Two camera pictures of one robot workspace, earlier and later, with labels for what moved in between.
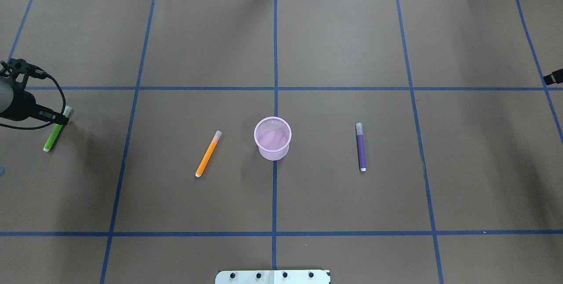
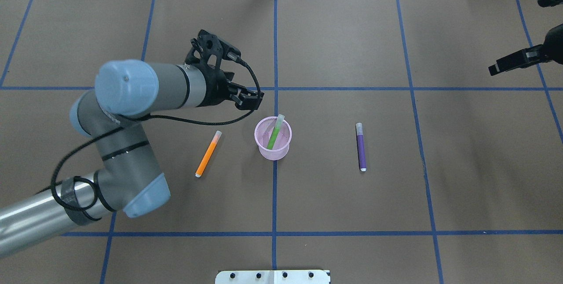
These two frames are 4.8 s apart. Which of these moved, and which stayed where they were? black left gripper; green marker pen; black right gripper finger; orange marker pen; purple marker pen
Moved: black right gripper finger; green marker pen; black left gripper
Stayed: orange marker pen; purple marker pen
